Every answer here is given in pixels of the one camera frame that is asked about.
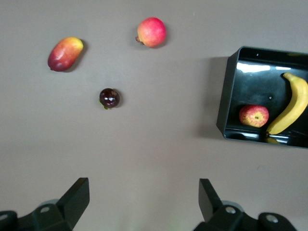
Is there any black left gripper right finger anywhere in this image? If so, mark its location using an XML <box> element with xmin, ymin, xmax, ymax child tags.
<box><xmin>193</xmin><ymin>178</ymin><xmax>298</xmax><ymax>231</ymax></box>

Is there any yellow banana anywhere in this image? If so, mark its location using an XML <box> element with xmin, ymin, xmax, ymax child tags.
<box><xmin>265</xmin><ymin>72</ymin><xmax>308</xmax><ymax>135</ymax></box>

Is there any brown table mat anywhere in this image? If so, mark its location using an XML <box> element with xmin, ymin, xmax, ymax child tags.
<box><xmin>0</xmin><ymin>0</ymin><xmax>308</xmax><ymax>231</ymax></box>

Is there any black plastic box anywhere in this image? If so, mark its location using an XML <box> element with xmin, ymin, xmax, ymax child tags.
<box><xmin>216</xmin><ymin>46</ymin><xmax>308</xmax><ymax>149</ymax></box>

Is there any dark purple plum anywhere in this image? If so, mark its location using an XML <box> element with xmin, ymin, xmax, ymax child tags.
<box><xmin>98</xmin><ymin>88</ymin><xmax>120</xmax><ymax>110</ymax></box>

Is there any lower red apple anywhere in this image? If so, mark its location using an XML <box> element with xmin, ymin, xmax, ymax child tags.
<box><xmin>135</xmin><ymin>17</ymin><xmax>167</xmax><ymax>48</ymax></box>

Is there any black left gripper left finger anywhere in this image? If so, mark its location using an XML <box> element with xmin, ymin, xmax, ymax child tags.
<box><xmin>0</xmin><ymin>177</ymin><xmax>90</xmax><ymax>231</ymax></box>

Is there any red yellow mango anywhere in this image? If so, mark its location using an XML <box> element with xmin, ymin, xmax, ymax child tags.
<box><xmin>47</xmin><ymin>36</ymin><xmax>84</xmax><ymax>72</ymax></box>

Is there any red yellow apple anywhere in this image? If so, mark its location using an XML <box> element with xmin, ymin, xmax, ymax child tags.
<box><xmin>238</xmin><ymin>104</ymin><xmax>270</xmax><ymax>128</ymax></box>

